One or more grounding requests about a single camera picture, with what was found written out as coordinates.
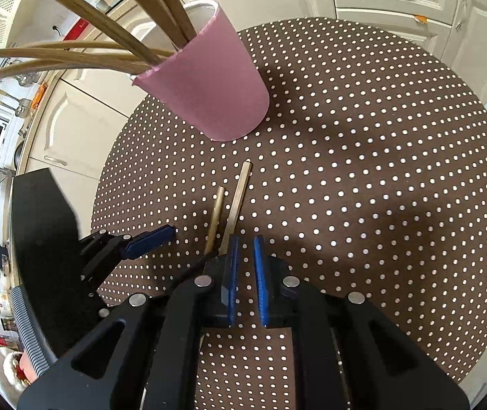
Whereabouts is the bunch of wooden chopsticks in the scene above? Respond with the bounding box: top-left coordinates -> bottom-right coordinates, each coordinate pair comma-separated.
0,0 -> 198,83

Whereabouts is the brown dotted tablecloth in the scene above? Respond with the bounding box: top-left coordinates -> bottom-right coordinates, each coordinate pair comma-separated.
92,17 -> 487,410

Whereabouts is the metal ladle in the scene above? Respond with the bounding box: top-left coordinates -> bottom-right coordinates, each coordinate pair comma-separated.
0,86 -> 31,117

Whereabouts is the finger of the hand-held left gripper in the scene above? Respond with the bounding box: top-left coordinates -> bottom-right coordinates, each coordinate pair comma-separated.
79,224 -> 178,283

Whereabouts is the pink cup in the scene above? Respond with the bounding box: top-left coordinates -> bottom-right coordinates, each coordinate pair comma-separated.
131,0 -> 271,142

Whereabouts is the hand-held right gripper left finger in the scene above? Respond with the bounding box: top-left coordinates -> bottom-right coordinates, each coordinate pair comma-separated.
17,235 -> 240,410

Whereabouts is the orange packet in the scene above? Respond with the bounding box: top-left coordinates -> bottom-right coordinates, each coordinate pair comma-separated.
33,83 -> 49,109

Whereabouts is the red flat container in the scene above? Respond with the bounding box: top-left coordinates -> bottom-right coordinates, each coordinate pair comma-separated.
61,19 -> 89,42

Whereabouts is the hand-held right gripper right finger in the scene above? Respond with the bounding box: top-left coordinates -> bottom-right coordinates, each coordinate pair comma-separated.
253,235 -> 471,410

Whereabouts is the white fluffy cloth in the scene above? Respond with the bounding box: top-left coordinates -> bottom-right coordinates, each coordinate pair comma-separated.
0,347 -> 27,399

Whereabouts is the wooden chopstick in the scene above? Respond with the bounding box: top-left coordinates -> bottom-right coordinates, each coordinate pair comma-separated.
219,160 -> 253,258
203,186 -> 226,258

